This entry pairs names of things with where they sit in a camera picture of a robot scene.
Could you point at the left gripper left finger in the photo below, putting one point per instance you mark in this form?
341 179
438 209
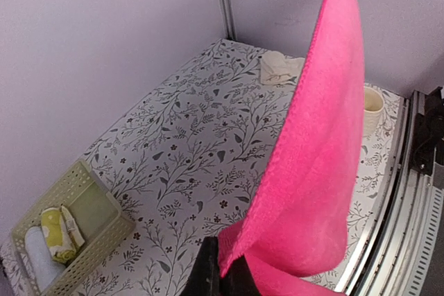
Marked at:
204 277

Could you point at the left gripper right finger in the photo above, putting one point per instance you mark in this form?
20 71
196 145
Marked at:
238 281

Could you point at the pink towel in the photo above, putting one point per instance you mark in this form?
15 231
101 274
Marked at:
296 225

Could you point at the cream ribbed mug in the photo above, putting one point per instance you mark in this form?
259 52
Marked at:
373 108

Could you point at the green plastic basket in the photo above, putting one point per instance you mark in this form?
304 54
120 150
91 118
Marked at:
99 216

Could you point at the green patterned rolled towel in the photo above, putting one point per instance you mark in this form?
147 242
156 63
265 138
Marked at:
61 233

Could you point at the cream white towel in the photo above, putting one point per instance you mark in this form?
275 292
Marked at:
276 68

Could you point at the light blue rolled towel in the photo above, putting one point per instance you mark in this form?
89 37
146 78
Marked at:
45 269

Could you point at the aluminium front rail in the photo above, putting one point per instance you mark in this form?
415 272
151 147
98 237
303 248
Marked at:
396 210

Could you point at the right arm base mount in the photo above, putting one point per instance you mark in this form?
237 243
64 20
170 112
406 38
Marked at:
427 133

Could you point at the right aluminium frame post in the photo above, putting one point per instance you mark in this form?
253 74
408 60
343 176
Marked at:
228 19

